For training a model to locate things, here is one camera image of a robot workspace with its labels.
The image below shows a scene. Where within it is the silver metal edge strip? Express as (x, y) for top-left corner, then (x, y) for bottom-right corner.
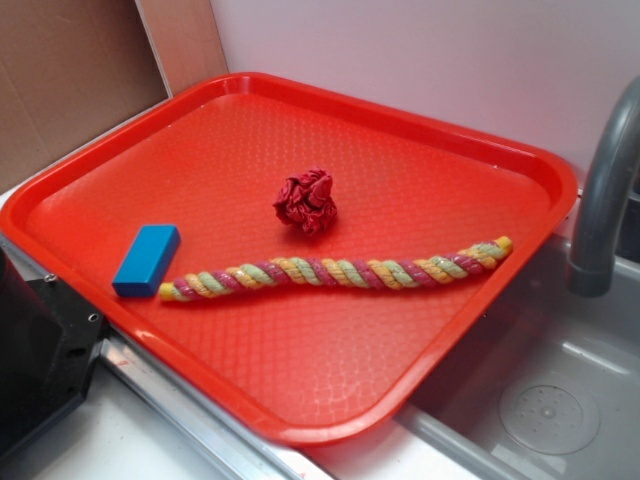
(100, 331), (326, 479)

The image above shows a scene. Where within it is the crumpled red cloth ball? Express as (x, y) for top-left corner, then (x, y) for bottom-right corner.
(273, 168), (338, 237)

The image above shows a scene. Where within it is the grey faucet spout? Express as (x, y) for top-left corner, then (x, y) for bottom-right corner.
(566, 79), (639, 297)

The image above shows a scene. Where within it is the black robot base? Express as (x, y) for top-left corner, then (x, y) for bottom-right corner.
(1, 253), (106, 461)

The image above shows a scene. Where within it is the red plastic tray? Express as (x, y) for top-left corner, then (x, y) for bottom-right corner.
(1, 73), (577, 446)

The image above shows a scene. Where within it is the brown cardboard panel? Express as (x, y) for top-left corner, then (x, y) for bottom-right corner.
(1, 1), (227, 192)

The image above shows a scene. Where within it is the blue rectangular block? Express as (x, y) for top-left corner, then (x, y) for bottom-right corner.
(111, 224), (181, 298)

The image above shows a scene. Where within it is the grey toy sink basin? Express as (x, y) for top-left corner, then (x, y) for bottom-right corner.
(397, 217), (639, 479)

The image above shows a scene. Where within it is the multicolored twisted rope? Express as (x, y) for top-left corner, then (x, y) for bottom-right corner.
(158, 235), (514, 304)

